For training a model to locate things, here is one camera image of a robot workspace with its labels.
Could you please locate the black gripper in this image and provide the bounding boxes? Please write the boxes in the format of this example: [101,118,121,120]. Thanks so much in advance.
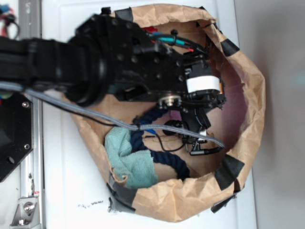
[75,14,188,110]

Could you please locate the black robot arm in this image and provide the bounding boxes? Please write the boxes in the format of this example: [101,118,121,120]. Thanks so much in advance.
[0,14,188,107]

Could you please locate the green cloth towel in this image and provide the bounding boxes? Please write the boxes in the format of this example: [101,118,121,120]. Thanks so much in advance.
[104,127,158,188]

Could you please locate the brown paper bag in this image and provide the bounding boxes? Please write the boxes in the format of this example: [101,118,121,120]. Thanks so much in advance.
[73,4,266,222]

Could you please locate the dark blue rope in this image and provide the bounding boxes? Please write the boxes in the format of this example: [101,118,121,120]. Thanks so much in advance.
[130,106,191,180]

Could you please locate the aluminium frame rail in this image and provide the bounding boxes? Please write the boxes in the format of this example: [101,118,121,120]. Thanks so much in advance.
[11,0,46,229]

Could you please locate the wrist camera with white band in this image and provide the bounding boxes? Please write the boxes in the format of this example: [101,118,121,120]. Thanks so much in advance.
[183,52,226,111]

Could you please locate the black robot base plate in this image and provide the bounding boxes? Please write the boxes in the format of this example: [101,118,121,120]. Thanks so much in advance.
[0,93,32,182]

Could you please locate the grey braided cable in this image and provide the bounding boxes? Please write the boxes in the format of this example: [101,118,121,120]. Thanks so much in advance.
[0,81,226,148]

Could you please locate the thin black cable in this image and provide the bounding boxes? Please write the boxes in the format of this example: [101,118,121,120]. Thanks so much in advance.
[40,97,224,157]

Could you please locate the metal corner bracket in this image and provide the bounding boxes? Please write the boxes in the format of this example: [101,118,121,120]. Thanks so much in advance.
[10,197,41,229]

